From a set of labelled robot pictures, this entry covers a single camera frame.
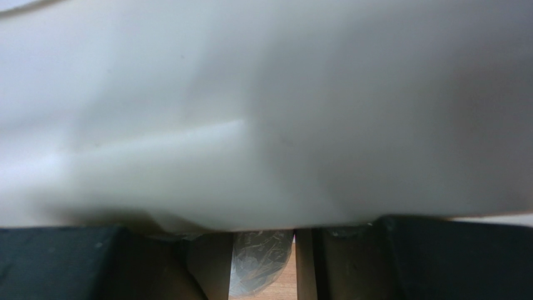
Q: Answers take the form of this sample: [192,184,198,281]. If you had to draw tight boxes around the grey toilet roll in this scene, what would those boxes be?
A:
[229,230,294,299]

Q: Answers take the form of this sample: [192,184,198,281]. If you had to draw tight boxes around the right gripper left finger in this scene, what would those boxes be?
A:
[1,226,206,299]

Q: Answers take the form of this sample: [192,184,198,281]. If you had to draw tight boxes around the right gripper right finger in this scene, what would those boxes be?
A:
[310,216,532,299]

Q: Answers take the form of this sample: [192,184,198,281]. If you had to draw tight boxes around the brown toilet roll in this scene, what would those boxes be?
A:
[1,1,532,232]

